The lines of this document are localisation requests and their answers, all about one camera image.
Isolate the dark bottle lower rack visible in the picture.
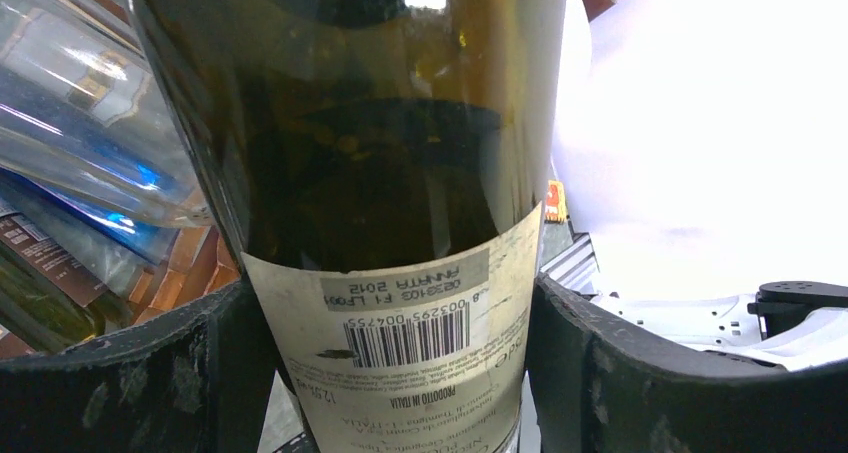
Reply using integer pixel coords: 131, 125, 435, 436
1, 201, 132, 353

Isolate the brown wooden wine rack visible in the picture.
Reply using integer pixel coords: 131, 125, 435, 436
0, 0, 241, 362

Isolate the orange card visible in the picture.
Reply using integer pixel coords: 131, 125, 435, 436
544, 180, 568, 224

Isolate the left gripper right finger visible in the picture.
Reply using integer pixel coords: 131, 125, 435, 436
526, 276, 847, 452

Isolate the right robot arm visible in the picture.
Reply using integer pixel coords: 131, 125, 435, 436
591, 281, 847, 372

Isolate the blue square glass bottle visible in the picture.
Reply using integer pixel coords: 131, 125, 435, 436
1, 169, 179, 299

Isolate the white cylinder drum orange face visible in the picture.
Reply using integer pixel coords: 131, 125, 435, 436
557, 0, 847, 299

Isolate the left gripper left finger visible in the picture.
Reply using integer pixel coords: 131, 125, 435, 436
1, 281, 279, 452

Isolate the clear glass bottle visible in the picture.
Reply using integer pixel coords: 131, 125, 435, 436
1, 0, 213, 227

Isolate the green wine bottle white label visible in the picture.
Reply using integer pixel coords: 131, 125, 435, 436
127, 0, 566, 452

